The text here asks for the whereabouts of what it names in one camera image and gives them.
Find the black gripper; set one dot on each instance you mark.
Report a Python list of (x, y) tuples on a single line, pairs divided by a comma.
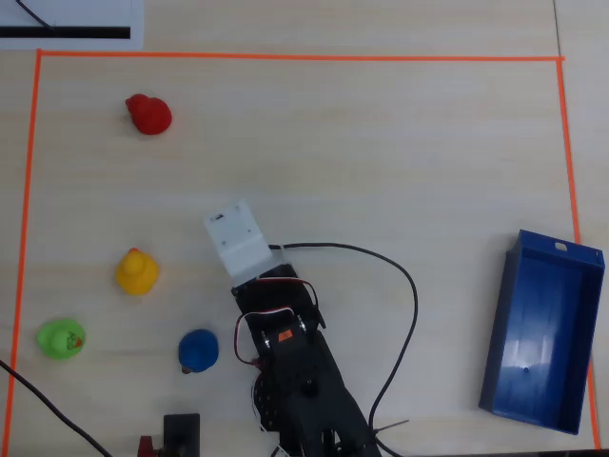
[(277, 288)]

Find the green rubber duck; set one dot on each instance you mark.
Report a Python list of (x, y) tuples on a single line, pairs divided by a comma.
[(59, 338)]

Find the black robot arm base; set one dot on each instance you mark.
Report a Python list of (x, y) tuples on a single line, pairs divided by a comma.
[(304, 447)]

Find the blue rubber duck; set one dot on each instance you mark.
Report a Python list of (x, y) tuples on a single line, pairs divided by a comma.
[(199, 350)]

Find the yellow rubber duck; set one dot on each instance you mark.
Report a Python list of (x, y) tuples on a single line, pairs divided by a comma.
[(138, 273)]

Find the red rubber duck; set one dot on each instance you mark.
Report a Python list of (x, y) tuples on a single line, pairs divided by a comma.
[(151, 115)]

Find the blue plastic box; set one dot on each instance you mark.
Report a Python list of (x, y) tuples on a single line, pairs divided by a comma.
[(537, 343)]

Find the black table clamp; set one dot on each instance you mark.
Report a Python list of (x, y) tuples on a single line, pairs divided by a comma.
[(181, 431)]

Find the black zip tie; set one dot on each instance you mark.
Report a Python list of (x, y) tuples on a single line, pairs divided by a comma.
[(392, 425)]

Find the long horizontal orange tape strip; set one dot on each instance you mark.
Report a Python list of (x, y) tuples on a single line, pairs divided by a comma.
[(304, 57)]

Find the white paper sheet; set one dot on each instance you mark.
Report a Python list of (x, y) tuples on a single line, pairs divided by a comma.
[(71, 14)]

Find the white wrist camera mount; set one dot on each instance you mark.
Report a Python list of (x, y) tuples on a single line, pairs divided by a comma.
[(238, 243)]

